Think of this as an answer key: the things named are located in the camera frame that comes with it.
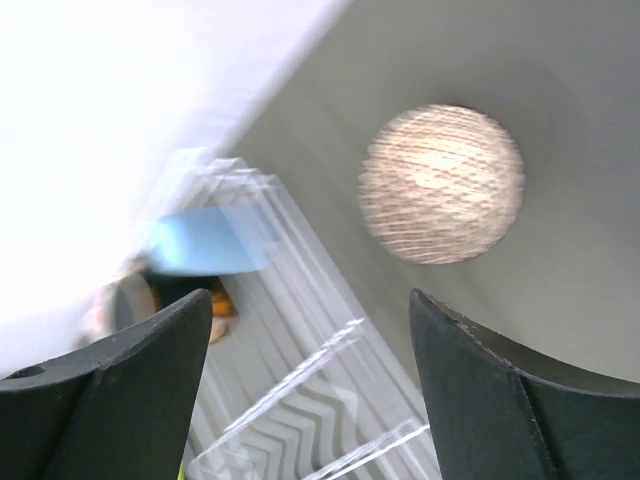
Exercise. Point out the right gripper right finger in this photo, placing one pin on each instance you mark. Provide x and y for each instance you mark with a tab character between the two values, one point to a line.
500	410

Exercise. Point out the beige mesh patterned bowl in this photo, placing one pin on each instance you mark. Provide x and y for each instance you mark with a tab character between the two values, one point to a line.
441	184

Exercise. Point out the black skull mug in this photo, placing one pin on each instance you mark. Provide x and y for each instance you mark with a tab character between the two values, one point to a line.
139	292

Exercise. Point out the white wire dish rack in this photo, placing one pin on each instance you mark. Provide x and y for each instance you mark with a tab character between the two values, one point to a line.
303	386

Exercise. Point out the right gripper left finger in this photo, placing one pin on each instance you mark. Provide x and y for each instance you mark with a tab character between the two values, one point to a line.
119	408

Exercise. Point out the light blue cup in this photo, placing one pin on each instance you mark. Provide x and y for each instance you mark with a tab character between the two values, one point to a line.
211	241

